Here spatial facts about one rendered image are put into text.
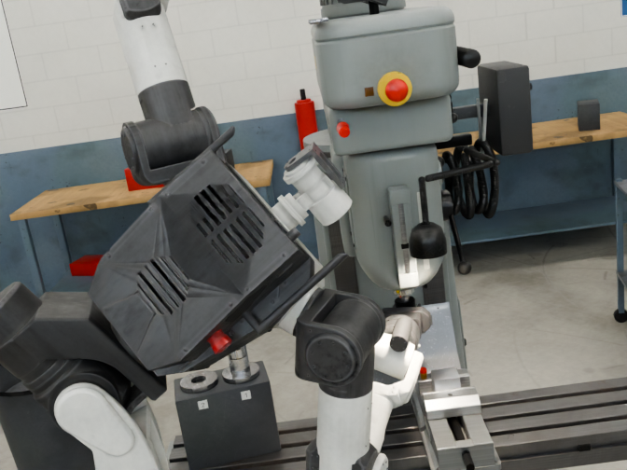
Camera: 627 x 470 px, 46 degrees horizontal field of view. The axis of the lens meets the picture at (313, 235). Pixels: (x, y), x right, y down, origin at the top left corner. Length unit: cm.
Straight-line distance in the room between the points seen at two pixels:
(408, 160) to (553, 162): 471
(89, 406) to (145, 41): 60
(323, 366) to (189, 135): 44
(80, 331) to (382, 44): 71
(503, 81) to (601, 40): 439
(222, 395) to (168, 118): 73
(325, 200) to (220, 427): 74
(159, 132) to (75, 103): 481
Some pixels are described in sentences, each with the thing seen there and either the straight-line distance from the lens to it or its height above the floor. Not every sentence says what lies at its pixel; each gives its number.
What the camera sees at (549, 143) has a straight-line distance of 529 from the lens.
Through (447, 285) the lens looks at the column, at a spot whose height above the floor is 113.
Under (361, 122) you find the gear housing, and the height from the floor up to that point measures 169.
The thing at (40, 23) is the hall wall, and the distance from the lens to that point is 608.
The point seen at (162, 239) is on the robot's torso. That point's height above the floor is 163.
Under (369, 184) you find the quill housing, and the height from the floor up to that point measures 156.
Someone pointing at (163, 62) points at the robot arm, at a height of 186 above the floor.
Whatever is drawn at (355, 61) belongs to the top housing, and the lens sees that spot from 136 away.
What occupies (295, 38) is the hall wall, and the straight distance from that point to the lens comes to 578.
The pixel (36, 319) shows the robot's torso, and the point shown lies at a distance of 121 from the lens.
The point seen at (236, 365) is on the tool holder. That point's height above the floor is 115.
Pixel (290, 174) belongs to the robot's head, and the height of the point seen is 166.
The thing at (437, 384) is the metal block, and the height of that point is 105.
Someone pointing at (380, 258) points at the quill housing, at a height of 140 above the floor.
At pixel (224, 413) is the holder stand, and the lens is 178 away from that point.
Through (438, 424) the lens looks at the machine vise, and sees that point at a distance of 173.
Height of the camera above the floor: 191
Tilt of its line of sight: 16 degrees down
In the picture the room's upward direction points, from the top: 8 degrees counter-clockwise
